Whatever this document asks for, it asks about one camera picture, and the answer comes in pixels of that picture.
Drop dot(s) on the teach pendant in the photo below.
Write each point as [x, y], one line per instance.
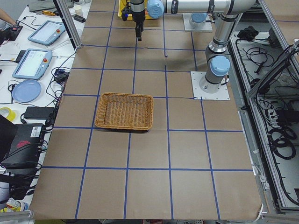
[33, 64]
[47, 33]

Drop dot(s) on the black glove cloth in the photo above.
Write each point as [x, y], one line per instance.
[248, 33]

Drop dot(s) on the black power adapter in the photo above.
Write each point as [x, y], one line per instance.
[38, 113]

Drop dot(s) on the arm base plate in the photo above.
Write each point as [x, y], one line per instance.
[203, 90]
[204, 27]

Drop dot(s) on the black computer box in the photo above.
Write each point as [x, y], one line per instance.
[23, 149]

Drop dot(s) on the upper teach pendant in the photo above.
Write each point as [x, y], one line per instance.
[47, 33]

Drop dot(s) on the aluminium frame post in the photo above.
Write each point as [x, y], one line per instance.
[68, 22]

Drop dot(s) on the blue plate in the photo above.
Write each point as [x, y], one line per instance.
[26, 91]

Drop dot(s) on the brown wicker basket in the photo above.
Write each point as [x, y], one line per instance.
[125, 111]

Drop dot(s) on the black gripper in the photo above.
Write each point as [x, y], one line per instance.
[138, 15]

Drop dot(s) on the yellow tape roll on desk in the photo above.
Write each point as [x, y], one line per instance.
[8, 113]

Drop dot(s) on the lower teach pendant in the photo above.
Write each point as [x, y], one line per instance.
[33, 64]

